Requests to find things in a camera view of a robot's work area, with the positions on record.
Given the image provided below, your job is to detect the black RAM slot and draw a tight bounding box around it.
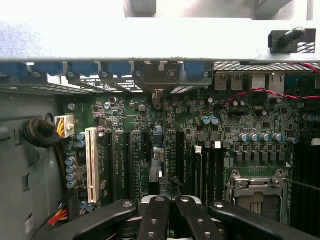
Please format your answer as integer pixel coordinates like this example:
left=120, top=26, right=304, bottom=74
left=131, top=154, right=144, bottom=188
left=291, top=144, right=300, bottom=226
left=211, top=141, right=222, bottom=202
left=218, top=149, right=225, bottom=201
left=314, top=144, right=320, bottom=230
left=306, top=144, right=315, bottom=228
left=299, top=144, right=307, bottom=227
left=204, top=149, right=212, bottom=203

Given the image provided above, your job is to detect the metal CPU socket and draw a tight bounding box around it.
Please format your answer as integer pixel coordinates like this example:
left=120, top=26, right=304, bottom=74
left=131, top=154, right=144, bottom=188
left=226, top=168, right=292, bottom=225

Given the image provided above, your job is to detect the long PCIe expansion slot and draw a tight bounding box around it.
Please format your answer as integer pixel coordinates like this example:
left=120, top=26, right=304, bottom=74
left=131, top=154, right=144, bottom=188
left=175, top=131, right=186, bottom=180
left=122, top=131, right=133, bottom=198
left=105, top=131, right=117, bottom=201

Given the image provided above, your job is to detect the short PCIe expansion slot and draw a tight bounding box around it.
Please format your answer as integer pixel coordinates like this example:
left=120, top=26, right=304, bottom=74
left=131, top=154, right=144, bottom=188
left=140, top=131, right=151, bottom=155

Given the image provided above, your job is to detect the white PCI expansion slot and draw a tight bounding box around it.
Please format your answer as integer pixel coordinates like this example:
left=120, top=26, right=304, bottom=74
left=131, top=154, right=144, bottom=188
left=85, top=126, right=99, bottom=204

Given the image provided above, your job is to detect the green motherboard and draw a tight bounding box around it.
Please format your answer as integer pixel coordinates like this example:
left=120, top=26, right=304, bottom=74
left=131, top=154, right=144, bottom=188
left=61, top=72, right=320, bottom=226

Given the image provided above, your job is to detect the thin metal locking lever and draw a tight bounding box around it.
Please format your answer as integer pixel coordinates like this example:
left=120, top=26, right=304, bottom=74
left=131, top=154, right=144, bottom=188
left=282, top=177, right=320, bottom=191

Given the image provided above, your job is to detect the white power connector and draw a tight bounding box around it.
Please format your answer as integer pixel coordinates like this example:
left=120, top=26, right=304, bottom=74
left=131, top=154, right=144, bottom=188
left=54, top=113, right=75, bottom=139

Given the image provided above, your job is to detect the grey power supply housing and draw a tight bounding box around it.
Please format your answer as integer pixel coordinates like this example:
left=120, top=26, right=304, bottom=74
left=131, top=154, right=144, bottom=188
left=0, top=88, right=66, bottom=240

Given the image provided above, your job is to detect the silver USB port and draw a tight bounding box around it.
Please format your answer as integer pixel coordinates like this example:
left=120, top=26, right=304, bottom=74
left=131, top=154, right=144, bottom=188
left=230, top=73, right=244, bottom=91
left=214, top=72, right=229, bottom=91

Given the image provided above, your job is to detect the blue slot clip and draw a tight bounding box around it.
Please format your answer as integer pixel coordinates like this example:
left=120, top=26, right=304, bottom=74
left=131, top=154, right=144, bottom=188
left=0, top=62, right=28, bottom=76
left=66, top=61, right=98, bottom=77
left=34, top=61, right=64, bottom=76
left=106, top=61, right=133, bottom=77
left=183, top=61, right=206, bottom=79

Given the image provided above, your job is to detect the silver rear port block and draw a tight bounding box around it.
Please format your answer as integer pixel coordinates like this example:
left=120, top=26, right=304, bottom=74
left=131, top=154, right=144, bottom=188
left=251, top=74, right=266, bottom=90
left=268, top=73, right=285, bottom=96

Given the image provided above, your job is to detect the open black PC case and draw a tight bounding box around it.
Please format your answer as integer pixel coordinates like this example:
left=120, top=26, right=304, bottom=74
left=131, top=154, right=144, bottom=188
left=0, top=17, right=320, bottom=240

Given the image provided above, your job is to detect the black rear panel fitting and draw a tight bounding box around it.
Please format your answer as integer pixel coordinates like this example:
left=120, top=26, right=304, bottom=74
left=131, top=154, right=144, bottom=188
left=267, top=26, right=317, bottom=55

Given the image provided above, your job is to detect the coloured power wire bundle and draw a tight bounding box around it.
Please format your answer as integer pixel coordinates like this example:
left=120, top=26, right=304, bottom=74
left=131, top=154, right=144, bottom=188
left=46, top=194, right=79, bottom=227

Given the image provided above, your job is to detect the red and black twisted wire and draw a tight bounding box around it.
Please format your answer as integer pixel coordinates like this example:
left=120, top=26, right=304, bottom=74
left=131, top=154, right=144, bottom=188
left=219, top=62, right=320, bottom=108

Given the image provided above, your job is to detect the black sleeved power cable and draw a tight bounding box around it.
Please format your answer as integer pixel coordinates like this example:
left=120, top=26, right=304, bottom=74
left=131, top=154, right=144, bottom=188
left=21, top=118, right=66, bottom=176

